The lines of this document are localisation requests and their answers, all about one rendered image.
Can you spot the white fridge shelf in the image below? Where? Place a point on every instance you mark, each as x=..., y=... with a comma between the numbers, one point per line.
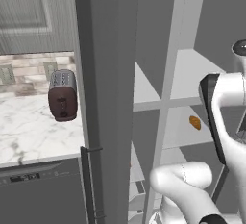
x=179, y=128
x=189, y=77

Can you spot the white freezer shelf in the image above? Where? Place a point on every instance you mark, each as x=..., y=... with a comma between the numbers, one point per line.
x=142, y=90

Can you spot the grey dishwasher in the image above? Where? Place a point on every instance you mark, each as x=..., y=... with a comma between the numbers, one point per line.
x=38, y=195

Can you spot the brown and silver toaster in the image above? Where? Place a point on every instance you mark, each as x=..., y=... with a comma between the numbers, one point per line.
x=62, y=101

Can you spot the grey cupboard door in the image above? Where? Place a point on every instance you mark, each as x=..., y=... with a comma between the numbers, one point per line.
x=35, y=13

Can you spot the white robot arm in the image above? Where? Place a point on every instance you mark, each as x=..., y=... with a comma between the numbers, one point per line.
x=179, y=183

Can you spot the grey wall outlet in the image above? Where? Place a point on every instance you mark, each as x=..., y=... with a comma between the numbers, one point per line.
x=49, y=69
x=6, y=74

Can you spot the orange food item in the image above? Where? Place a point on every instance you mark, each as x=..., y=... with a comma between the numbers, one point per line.
x=195, y=122

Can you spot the grey fridge freezer cabinet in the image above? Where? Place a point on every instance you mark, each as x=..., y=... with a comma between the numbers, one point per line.
x=153, y=35

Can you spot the grey freezer door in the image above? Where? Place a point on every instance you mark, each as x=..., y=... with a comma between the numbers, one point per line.
x=107, y=74

